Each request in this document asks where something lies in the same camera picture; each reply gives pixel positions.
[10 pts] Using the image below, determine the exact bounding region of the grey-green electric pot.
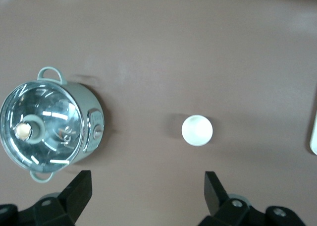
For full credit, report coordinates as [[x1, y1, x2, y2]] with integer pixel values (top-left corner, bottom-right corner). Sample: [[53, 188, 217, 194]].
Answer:
[[29, 66, 104, 183]]

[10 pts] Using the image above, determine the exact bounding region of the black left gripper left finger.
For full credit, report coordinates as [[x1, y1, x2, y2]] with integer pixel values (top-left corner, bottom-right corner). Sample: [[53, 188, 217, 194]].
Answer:
[[0, 170, 93, 226]]

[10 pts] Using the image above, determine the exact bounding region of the white IKEA cup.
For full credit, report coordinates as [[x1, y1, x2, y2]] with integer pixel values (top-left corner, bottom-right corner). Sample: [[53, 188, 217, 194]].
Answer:
[[181, 114, 213, 147]]

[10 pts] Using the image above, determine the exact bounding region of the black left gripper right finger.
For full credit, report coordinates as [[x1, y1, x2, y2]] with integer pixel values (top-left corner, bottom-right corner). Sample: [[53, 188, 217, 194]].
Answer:
[[198, 170, 305, 226]]

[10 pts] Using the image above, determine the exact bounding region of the cream bear print tray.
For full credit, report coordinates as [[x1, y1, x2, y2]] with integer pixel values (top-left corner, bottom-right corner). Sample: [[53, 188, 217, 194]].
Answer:
[[309, 109, 317, 155]]

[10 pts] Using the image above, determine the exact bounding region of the glass pot lid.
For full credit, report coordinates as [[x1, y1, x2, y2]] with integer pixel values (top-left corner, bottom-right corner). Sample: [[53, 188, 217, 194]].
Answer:
[[0, 81, 84, 173]]

